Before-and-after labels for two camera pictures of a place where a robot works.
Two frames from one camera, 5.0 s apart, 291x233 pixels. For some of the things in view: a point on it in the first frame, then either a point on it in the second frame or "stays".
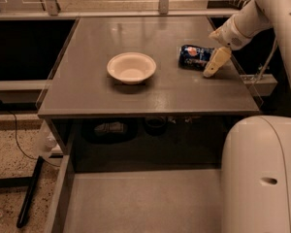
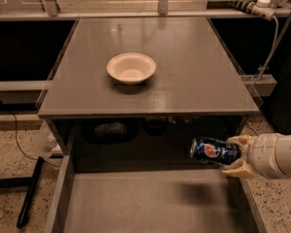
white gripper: x=232 y=33 → x=261 y=155
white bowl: x=131 y=68 stays
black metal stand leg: x=31 y=182 stays
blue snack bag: x=193 y=57 → x=214 y=149
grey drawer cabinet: x=119 y=98 stays
